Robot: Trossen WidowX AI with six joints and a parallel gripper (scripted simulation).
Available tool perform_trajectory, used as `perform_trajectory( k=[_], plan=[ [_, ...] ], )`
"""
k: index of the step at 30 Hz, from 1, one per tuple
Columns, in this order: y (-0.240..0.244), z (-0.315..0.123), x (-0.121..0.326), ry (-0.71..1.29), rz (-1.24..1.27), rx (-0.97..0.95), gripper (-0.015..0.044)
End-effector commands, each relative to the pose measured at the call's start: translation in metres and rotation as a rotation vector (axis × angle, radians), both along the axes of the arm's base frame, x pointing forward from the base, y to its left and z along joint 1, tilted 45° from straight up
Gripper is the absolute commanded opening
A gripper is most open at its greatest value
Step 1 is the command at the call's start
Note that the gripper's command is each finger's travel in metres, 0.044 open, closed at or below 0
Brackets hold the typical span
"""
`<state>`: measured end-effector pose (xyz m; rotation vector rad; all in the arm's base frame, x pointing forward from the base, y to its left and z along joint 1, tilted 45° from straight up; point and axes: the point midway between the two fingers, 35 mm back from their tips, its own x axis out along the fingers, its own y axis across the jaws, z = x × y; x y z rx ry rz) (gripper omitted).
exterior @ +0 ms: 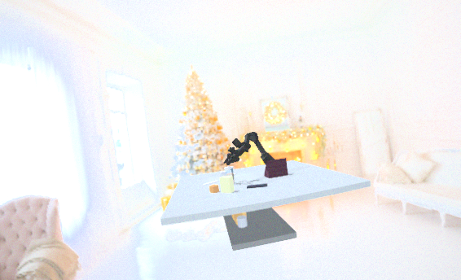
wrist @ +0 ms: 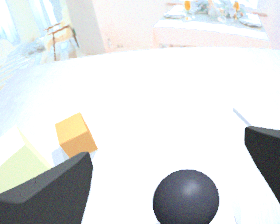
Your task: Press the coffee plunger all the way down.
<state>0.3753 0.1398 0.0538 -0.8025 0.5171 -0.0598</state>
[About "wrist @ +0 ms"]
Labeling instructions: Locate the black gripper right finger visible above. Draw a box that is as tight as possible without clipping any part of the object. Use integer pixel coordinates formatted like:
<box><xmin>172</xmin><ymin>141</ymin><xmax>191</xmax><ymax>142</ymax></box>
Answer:
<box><xmin>244</xmin><ymin>125</ymin><xmax>280</xmax><ymax>204</ymax></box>

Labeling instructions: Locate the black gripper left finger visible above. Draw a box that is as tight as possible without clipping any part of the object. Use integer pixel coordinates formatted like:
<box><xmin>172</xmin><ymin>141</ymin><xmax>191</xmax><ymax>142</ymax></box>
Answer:
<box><xmin>0</xmin><ymin>152</ymin><xmax>93</xmax><ymax>224</ymax></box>

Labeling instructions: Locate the orange cube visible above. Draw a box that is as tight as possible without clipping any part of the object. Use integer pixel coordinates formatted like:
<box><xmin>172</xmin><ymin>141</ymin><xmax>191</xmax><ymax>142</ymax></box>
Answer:
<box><xmin>55</xmin><ymin>112</ymin><xmax>99</xmax><ymax>159</ymax></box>

